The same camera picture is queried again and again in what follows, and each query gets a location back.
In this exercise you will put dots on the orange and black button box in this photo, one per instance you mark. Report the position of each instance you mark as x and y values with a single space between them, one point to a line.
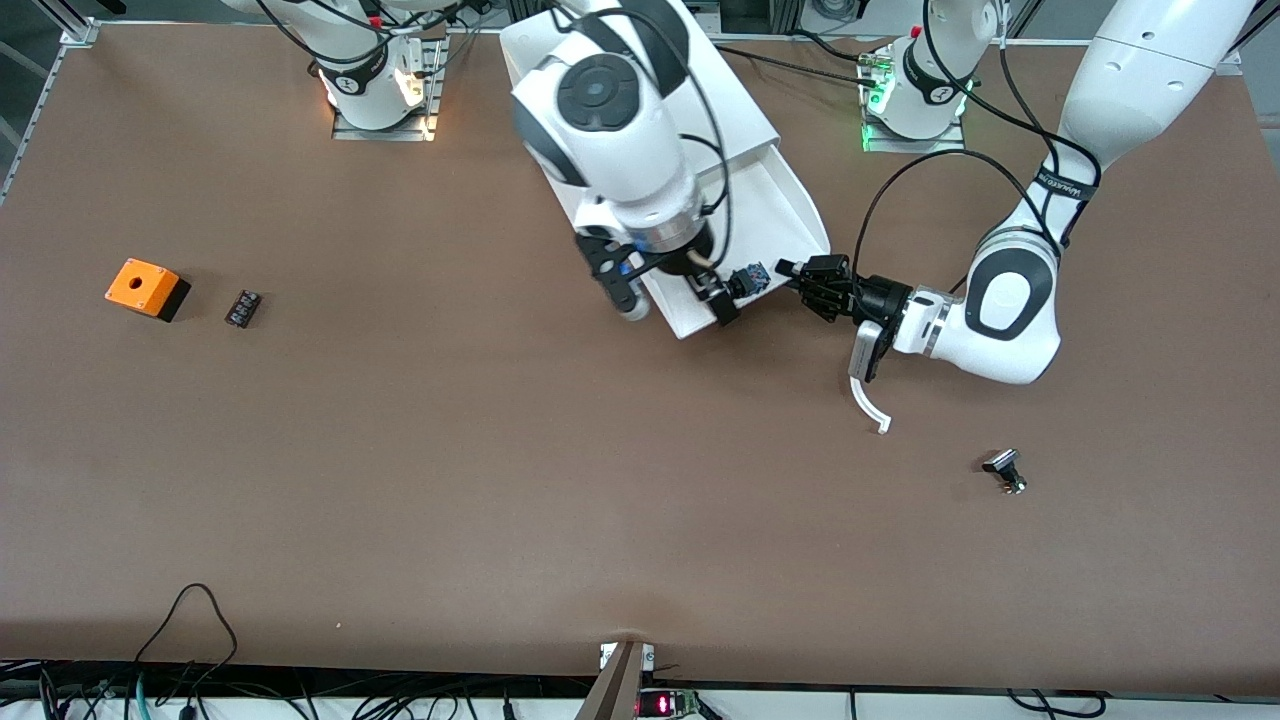
140 284

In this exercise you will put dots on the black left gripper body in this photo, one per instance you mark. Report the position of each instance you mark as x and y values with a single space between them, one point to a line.
882 297

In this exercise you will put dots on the white drawer cabinet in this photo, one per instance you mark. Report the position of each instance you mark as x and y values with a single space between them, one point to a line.
737 100

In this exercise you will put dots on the aluminium frame corner profile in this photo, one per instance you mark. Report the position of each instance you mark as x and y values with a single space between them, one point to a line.
75 25

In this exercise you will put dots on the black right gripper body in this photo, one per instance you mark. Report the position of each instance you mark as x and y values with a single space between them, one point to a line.
692 264

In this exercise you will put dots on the white curved plastic arc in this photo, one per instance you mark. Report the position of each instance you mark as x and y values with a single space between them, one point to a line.
868 405

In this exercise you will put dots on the device with red display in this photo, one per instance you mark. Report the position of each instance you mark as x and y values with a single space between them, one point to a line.
665 704

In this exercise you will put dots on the white drawer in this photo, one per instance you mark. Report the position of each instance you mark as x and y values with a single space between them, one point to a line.
775 215

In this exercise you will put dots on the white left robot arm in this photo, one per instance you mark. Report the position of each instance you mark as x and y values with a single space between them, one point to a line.
1010 300

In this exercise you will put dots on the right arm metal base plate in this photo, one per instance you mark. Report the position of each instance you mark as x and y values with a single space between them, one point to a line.
385 130

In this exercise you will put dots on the grey camera stand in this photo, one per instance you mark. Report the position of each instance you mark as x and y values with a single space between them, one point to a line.
615 685

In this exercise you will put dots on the small black terminal block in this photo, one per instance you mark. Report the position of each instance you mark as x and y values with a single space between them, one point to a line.
243 308

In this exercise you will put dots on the black push button part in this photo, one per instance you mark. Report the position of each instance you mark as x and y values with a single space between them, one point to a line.
1003 466

